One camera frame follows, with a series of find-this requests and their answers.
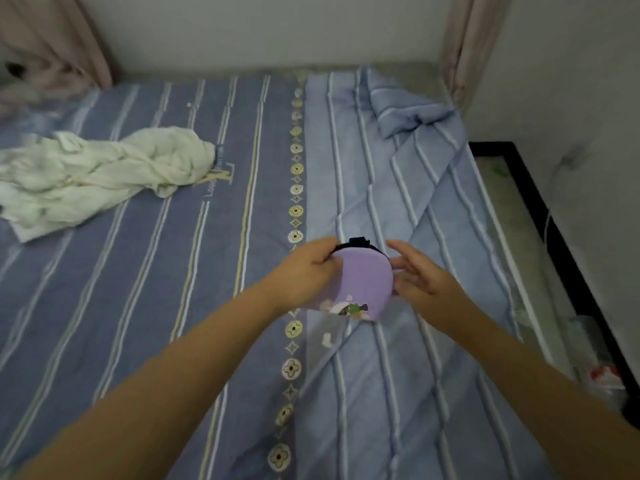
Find black bed frame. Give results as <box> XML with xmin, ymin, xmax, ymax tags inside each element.
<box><xmin>468</xmin><ymin>141</ymin><xmax>640</xmax><ymax>428</ymax></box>

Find person's left hand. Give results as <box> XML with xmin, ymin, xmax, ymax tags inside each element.
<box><xmin>267</xmin><ymin>237</ymin><xmax>344</xmax><ymax>312</ymax></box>

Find purple garment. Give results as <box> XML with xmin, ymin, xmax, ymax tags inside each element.
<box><xmin>312</xmin><ymin>236</ymin><xmax>396</xmax><ymax>322</ymax></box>

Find blue striped bed sheet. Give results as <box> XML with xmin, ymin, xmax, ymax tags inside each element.
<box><xmin>0</xmin><ymin>74</ymin><xmax>321</xmax><ymax>480</ymax></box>

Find plastic bag with red print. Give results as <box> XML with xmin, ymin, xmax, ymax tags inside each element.
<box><xmin>565</xmin><ymin>315</ymin><xmax>628</xmax><ymax>413</ymax></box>

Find person's right forearm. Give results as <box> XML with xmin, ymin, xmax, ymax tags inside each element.
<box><xmin>450</xmin><ymin>298</ymin><xmax>640</xmax><ymax>480</ymax></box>

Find person's right hand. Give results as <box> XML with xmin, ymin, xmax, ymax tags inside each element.
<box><xmin>385</xmin><ymin>239</ymin><xmax>472</xmax><ymax>326</ymax></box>

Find white cable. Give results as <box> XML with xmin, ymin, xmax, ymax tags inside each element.
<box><xmin>542</xmin><ymin>207</ymin><xmax>556</xmax><ymax>255</ymax></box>

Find pink curtain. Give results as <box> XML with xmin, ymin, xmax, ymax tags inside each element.
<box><xmin>440</xmin><ymin>0</ymin><xmax>516</xmax><ymax>113</ymax></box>
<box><xmin>0</xmin><ymin>0</ymin><xmax>114</xmax><ymax>120</ymax></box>

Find white crumpled cloth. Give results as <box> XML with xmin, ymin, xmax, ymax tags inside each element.
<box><xmin>0</xmin><ymin>126</ymin><xmax>216</xmax><ymax>243</ymax></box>

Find person's left forearm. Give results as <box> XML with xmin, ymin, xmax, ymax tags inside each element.
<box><xmin>14</xmin><ymin>284</ymin><xmax>287</xmax><ymax>480</ymax></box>

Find light blue striped quilt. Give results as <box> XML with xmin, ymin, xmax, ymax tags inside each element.
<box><xmin>280</xmin><ymin>65</ymin><xmax>566</xmax><ymax>480</ymax></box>

